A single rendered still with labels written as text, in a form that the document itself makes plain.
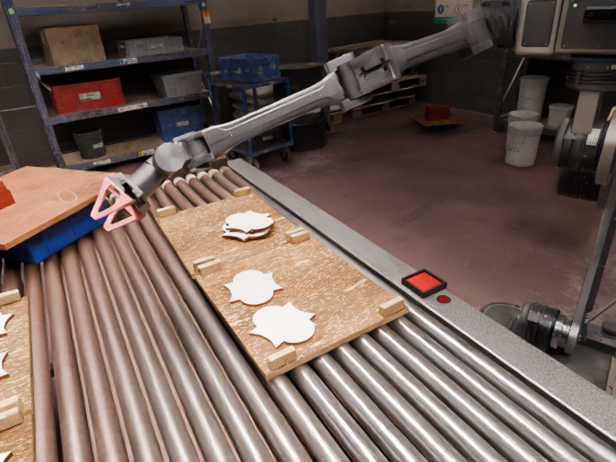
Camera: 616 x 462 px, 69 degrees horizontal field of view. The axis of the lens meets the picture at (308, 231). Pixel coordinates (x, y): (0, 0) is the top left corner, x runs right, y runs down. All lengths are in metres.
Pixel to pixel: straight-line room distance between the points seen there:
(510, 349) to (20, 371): 0.96
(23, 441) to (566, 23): 1.45
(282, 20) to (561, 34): 5.53
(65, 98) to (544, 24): 4.49
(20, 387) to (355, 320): 0.65
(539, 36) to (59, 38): 4.48
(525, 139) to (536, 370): 3.78
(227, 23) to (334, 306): 5.53
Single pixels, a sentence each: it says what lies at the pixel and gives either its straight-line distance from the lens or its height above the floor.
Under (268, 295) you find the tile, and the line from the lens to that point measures 1.05.
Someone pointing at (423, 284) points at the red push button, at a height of 0.93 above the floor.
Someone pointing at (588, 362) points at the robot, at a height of 0.24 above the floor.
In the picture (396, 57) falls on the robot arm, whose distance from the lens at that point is 1.00.
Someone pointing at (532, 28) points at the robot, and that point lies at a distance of 1.40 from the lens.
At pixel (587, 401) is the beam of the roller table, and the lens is 0.94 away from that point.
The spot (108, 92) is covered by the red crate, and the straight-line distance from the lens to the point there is 5.23.
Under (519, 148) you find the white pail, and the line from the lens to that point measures 4.65.
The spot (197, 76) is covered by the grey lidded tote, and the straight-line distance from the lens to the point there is 5.51.
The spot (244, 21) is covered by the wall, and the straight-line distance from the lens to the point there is 6.41.
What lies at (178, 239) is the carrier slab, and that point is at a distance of 1.37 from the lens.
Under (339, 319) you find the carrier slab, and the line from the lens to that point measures 0.97.
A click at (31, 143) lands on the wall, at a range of 5.89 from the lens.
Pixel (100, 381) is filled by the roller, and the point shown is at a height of 0.92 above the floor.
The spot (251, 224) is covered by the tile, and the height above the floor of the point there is 0.97.
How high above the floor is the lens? 1.55
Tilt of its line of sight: 28 degrees down
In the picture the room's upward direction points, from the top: 4 degrees counter-clockwise
